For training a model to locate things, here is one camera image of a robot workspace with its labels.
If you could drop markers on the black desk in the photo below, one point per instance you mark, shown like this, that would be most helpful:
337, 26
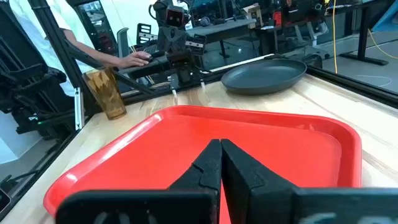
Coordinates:
362, 37

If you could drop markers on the grey chair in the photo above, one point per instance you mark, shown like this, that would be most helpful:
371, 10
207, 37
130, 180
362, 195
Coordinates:
123, 42

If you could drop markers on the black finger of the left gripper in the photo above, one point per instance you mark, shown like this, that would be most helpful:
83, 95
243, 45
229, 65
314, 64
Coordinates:
164, 40
178, 40

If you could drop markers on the amber faceted plastic cup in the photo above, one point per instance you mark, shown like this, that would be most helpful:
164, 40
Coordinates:
104, 93

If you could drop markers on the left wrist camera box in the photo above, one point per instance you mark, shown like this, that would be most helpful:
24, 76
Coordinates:
174, 17

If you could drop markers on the person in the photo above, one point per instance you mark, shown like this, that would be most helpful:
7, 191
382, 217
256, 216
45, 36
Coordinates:
62, 15

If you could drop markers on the dark grey plate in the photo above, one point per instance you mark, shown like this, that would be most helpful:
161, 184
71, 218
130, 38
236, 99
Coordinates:
264, 76

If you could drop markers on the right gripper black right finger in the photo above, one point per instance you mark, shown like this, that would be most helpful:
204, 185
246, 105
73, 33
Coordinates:
248, 186

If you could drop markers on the dark glass cabinet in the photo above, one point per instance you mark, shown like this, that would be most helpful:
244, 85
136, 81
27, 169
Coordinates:
93, 28

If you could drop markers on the grey desk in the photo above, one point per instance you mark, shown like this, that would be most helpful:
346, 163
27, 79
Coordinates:
224, 29

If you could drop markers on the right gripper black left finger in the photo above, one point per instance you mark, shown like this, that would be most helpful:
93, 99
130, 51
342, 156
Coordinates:
205, 168

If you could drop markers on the silver metal bracket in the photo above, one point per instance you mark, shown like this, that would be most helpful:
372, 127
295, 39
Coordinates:
79, 109

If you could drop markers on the black equipment stand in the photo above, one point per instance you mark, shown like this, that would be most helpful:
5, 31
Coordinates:
31, 93

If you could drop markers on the cluttered workbench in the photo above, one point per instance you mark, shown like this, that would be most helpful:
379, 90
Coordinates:
292, 18

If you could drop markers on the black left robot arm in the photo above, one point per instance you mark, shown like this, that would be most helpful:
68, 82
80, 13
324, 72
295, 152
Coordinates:
180, 67

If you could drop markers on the red plastic tray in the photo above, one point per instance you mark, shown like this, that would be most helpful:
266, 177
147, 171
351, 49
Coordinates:
155, 149

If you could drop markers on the person's hand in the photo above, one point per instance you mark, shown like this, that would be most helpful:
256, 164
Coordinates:
133, 59

